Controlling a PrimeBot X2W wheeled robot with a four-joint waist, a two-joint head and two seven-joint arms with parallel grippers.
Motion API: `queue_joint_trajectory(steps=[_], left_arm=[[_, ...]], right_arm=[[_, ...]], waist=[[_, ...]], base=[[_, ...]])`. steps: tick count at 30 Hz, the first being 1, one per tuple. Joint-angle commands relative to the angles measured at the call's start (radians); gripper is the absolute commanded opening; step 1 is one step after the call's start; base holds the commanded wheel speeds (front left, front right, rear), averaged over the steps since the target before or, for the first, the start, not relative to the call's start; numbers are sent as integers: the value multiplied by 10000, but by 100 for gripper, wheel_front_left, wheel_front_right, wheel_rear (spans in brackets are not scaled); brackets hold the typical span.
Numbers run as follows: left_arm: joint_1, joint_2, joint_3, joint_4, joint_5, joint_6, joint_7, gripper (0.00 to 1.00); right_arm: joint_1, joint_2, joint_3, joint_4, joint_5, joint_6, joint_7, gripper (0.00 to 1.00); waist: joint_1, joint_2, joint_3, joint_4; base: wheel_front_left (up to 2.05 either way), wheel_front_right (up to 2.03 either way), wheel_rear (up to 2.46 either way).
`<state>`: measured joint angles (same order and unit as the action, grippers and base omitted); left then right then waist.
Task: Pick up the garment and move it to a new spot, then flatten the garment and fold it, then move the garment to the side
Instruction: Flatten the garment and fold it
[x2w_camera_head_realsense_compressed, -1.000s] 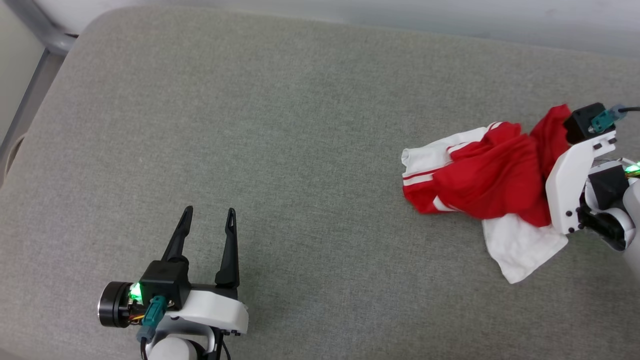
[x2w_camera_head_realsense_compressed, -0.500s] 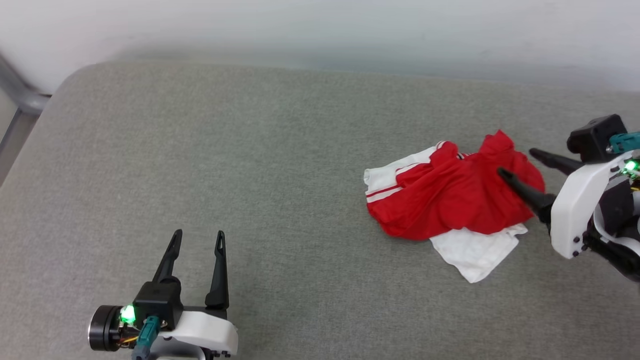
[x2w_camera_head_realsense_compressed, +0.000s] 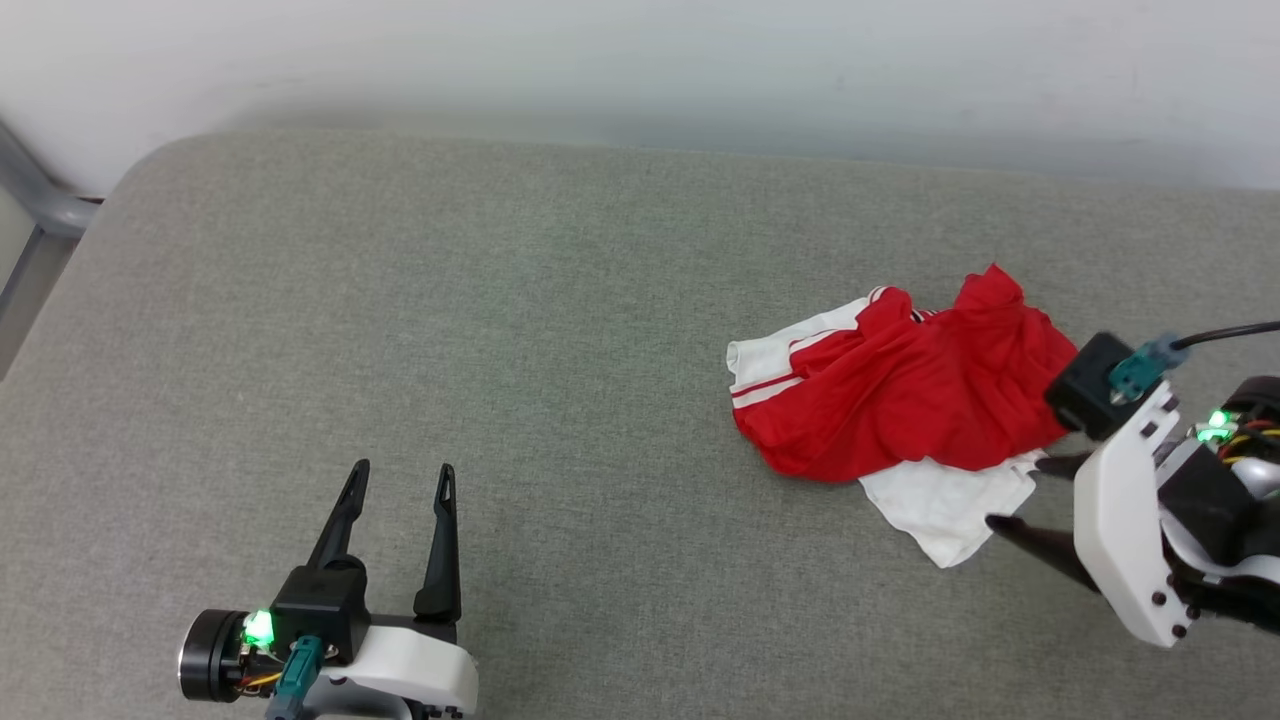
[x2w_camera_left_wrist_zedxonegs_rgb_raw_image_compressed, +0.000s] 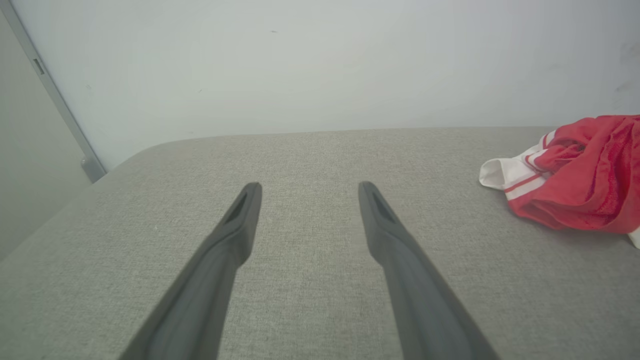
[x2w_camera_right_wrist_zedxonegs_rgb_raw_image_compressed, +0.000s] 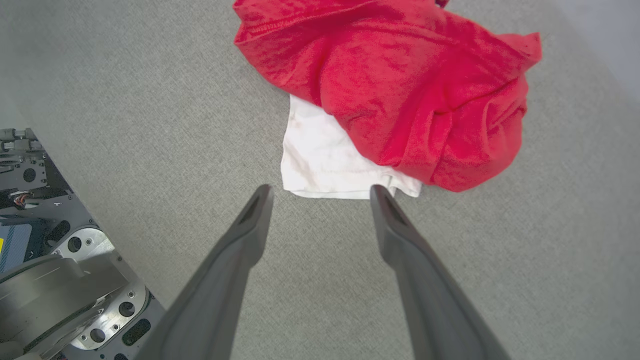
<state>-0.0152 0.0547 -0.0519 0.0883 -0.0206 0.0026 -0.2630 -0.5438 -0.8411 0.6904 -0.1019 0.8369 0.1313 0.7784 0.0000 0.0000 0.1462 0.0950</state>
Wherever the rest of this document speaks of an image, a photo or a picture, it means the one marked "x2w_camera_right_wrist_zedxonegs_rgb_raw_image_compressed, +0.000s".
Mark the red and white shirt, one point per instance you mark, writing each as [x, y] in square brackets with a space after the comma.
[400, 75]

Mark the grey robot base chassis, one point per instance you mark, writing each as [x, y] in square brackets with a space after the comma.
[30, 200]

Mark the grey robot waist link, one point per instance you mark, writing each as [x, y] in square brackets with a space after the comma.
[50, 295]

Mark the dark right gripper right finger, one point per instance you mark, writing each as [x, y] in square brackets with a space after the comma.
[430, 300]

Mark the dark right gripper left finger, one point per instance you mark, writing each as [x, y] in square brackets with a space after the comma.
[220, 290]

